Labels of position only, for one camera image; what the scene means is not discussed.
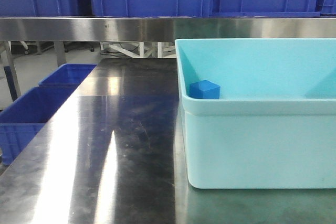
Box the small blue cube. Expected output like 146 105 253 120
189 80 221 99

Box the stainless steel work table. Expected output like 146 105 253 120
1 59 335 223

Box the blue floor crate far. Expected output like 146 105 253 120
39 63 97 87

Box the blue floor crate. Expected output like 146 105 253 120
1 87 76 165
39 63 97 87

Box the light blue plastic tub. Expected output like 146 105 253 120
175 38 335 189

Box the blue floor crate near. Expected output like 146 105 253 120
1 87 76 165

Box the stainless steel shelf frame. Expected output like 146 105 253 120
0 16 336 101

